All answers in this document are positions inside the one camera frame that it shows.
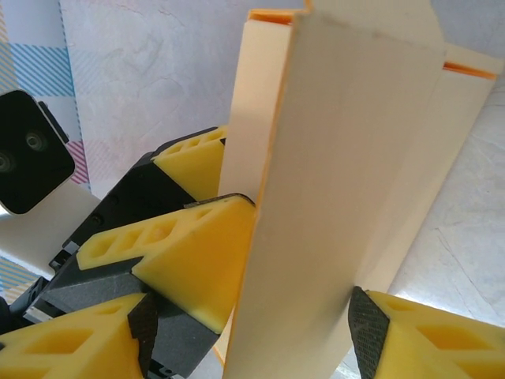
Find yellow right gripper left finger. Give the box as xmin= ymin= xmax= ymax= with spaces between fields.
xmin=0 ymin=291 xmax=159 ymax=379

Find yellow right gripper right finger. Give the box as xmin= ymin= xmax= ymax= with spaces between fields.
xmin=348 ymin=286 xmax=505 ymax=379

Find yellow paper box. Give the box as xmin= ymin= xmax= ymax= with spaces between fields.
xmin=214 ymin=0 xmax=505 ymax=379

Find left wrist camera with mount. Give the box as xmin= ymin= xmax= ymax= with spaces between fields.
xmin=0 ymin=89 xmax=100 ymax=277

